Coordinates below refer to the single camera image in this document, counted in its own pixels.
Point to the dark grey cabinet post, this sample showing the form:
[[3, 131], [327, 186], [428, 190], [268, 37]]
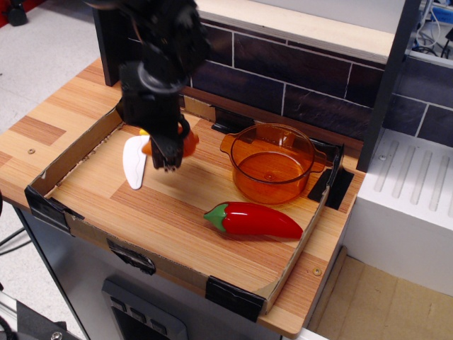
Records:
[[398, 53]]

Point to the orange transparent plastic pot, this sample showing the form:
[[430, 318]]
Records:
[[272, 163]]

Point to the red toy chili pepper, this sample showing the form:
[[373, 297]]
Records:
[[252, 219]]

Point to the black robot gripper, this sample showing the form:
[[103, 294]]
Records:
[[155, 111]]

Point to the toy knife yellow handle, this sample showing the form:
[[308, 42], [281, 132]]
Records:
[[134, 159]]

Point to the white toy sink drainer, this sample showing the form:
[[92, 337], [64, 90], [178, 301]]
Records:
[[401, 221]]

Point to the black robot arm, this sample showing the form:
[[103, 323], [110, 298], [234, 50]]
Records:
[[174, 44]]

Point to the dark grey left post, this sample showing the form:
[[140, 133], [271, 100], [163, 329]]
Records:
[[118, 43]]

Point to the grey oven control panel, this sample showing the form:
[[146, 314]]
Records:
[[136, 318]]

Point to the orange toy carrot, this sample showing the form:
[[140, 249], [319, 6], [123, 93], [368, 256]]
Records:
[[185, 145]]

